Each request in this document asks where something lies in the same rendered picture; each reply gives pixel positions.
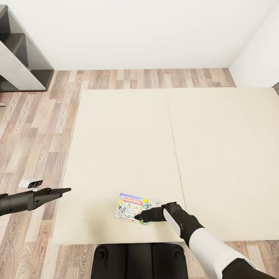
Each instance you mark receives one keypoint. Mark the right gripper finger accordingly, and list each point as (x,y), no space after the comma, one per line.
(139,216)

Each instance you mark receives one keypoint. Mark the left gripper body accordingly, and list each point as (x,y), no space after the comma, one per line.
(24,200)

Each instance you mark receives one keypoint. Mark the board game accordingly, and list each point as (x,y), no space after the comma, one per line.
(129,206)

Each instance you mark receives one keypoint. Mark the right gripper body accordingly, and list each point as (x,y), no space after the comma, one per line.
(150,215)

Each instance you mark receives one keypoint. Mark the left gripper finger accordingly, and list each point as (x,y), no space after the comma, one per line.
(57,191)
(42,199)

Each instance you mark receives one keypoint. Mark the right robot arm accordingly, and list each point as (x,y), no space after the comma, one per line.
(218,260)

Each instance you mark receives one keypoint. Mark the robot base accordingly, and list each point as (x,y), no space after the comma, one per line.
(139,261)

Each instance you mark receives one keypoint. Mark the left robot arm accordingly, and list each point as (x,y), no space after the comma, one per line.
(31,199)

